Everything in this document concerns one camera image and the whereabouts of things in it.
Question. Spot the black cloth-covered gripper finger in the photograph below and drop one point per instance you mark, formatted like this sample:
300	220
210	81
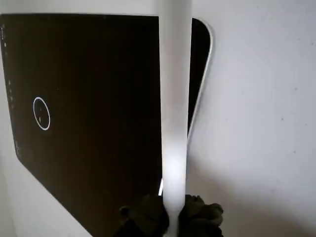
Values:
145	216
200	216

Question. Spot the black glass induction cooktop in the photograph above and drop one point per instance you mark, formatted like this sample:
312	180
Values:
98	74

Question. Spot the white stylus pen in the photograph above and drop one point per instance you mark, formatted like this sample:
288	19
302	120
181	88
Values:
174	98

